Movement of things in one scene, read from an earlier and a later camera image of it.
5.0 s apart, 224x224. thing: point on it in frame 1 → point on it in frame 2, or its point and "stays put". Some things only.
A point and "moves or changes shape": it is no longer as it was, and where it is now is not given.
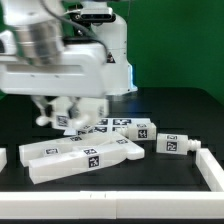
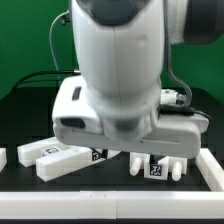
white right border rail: (210, 169) stays put
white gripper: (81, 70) → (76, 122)
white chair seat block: (90, 111) moves or changes shape
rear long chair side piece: (41, 150) stays put
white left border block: (3, 158) stays put
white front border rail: (112, 205) stays put
